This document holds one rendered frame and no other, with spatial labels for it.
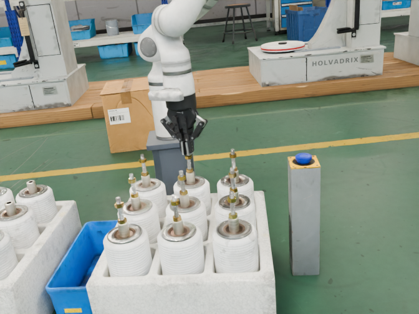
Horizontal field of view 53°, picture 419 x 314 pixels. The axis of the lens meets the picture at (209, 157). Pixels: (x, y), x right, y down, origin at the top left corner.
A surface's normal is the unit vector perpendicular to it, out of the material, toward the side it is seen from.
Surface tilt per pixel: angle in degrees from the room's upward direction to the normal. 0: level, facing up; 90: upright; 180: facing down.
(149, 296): 90
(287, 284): 0
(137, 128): 90
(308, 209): 90
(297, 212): 90
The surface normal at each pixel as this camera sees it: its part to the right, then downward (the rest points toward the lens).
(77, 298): -0.06, 0.41
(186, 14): 0.67, 0.09
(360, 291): -0.09, -0.92
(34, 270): 0.99, -0.06
